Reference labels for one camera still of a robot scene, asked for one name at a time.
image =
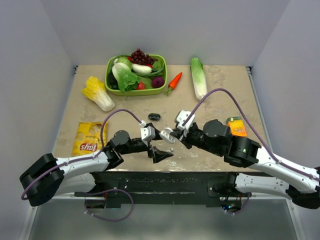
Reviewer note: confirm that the green plastic basket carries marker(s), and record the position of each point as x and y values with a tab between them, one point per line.
139	92

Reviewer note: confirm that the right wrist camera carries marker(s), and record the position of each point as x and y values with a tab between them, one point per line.
184	120

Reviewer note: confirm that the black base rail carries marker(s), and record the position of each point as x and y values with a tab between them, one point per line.
164	188

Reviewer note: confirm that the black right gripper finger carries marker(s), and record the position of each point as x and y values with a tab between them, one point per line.
180	137
177	132

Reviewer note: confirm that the orange sponge box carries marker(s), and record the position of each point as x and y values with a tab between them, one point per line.
236	126

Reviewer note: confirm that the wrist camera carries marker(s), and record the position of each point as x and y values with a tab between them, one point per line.
147	132
184	120

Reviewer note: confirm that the orange toy carrot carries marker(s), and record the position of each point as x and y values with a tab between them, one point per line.
173	84

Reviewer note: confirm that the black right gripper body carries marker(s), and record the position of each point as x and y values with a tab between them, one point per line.
195	137

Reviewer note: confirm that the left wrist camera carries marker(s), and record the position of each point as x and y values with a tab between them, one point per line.
147	132

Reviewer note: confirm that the green toy lettuce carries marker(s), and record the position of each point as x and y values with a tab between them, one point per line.
126	79

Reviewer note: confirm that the yellow toy cabbage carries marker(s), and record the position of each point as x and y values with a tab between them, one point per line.
95	91

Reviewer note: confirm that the purple toy onion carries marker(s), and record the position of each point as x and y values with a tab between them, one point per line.
157	82

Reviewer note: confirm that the green white napa cabbage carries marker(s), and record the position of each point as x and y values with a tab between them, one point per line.
198	78

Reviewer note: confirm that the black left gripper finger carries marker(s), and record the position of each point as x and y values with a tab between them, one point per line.
157	133
158	155

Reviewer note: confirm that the dark red toy grapes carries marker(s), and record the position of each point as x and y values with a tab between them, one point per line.
139	57

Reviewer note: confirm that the red toy strawberry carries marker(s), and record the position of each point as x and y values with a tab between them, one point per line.
141	86

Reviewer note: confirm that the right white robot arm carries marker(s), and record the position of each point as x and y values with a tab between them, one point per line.
283	178

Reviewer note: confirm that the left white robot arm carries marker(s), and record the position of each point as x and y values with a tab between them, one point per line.
50	176

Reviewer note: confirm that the black earbud charging case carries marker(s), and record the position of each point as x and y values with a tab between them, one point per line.
154	116

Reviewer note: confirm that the white earbud charging case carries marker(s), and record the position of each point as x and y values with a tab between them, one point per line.
166	135

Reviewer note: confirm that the yellow Lays chip bag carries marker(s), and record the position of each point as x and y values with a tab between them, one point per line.
87	139

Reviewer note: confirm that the white toy radish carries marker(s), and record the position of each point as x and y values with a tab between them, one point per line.
141	69

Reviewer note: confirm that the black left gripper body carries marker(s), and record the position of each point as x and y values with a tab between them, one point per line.
136	146

